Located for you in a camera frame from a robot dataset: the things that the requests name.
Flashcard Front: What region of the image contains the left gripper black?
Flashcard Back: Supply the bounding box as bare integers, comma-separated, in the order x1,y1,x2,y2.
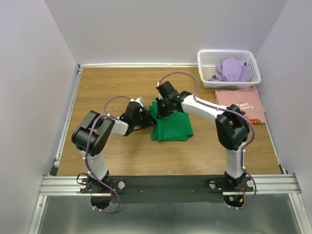
133,107,158,129

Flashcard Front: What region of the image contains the green t shirt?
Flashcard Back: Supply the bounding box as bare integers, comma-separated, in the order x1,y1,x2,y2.
148,101,194,141

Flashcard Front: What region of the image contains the white plastic basket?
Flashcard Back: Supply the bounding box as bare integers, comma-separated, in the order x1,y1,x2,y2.
197,50,261,89

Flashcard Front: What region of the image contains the purple t shirt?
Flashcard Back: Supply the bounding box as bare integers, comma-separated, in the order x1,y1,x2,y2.
208,57,254,82

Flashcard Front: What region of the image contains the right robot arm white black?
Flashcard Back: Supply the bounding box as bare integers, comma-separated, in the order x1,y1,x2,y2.
156,81,250,191

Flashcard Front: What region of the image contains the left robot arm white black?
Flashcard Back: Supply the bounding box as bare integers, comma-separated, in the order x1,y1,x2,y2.
71,100,156,193

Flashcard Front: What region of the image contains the black base mat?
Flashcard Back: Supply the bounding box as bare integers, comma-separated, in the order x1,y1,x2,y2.
80,175,254,204

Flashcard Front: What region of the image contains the folded pink t shirt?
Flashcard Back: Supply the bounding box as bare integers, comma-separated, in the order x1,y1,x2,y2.
215,88,267,124

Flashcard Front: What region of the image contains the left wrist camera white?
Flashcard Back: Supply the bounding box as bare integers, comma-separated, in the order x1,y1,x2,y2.
130,97,144,106

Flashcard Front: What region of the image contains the aluminium back rail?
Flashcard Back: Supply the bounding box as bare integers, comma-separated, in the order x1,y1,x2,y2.
78,62,198,69

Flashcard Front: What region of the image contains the aluminium rail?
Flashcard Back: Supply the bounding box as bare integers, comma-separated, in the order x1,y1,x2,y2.
49,64,83,176
78,62,198,69
39,174,302,196

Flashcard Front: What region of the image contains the aluminium left rail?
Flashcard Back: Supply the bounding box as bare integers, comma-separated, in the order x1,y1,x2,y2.
49,64,83,176

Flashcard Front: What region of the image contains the aluminium front rail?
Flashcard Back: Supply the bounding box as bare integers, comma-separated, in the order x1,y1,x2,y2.
39,174,302,196

